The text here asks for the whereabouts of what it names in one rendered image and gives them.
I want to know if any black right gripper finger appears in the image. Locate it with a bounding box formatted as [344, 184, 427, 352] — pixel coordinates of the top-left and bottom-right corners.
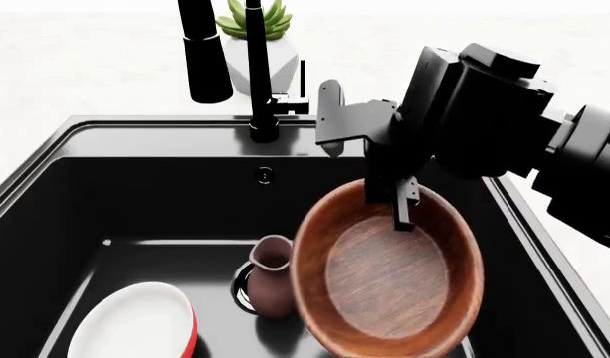
[363, 163, 421, 233]
[314, 78, 401, 159]

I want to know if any brown wooden bowl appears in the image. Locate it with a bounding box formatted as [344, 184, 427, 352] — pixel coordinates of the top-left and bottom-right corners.
[289, 177, 486, 358]

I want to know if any round sink overflow hole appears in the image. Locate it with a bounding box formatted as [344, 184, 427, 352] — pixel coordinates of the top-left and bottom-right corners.
[254, 166, 277, 185]

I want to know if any chrome sink drain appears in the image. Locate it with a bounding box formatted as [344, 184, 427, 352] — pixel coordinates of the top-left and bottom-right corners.
[230, 260, 262, 316]

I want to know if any black kitchen sink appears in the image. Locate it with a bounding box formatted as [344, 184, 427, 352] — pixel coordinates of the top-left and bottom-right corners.
[0, 113, 610, 358]

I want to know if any white bowl with red outside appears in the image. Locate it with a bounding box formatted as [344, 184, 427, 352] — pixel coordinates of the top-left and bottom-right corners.
[67, 280, 199, 358]

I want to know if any white faceted plant pot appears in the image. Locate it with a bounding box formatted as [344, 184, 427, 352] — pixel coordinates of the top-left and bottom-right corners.
[223, 34, 302, 96]

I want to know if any black kitchen faucet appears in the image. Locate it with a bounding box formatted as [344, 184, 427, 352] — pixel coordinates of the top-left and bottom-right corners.
[176, 0, 282, 144]

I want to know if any green succulent plant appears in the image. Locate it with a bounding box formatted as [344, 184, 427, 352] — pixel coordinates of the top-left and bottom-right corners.
[215, 0, 294, 42]

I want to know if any small brown ceramic jug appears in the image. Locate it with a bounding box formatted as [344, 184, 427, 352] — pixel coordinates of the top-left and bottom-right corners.
[246, 234, 297, 319]

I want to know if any black faucet lever handle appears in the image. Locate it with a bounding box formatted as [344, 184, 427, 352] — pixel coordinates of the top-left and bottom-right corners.
[270, 58, 311, 117]

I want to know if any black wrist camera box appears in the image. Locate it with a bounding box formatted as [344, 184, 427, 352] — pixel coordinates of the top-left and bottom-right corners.
[457, 42, 542, 81]

